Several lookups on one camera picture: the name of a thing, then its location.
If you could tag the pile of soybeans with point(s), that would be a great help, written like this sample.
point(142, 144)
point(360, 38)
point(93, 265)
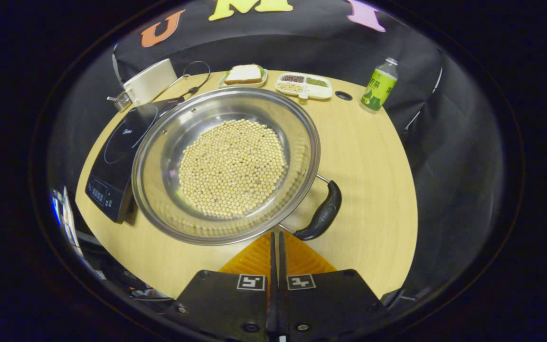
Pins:
point(233, 168)

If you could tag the white toaster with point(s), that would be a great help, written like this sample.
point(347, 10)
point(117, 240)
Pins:
point(152, 80)

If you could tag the white divided grain dish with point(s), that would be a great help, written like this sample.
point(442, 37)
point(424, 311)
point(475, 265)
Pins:
point(321, 91)

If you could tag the green label drink bottle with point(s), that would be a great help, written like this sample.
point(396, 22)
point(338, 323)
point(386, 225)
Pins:
point(378, 88)

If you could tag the stainless steel pot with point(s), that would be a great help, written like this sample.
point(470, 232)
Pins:
point(169, 142)

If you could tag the white bread sandwich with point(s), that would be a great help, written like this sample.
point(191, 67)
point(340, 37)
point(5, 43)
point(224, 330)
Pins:
point(244, 73)

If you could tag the black induction cooktop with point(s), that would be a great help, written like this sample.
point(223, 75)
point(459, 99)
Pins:
point(112, 166)

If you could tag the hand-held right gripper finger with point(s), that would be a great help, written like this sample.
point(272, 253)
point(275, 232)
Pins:
point(272, 304)
point(282, 304)

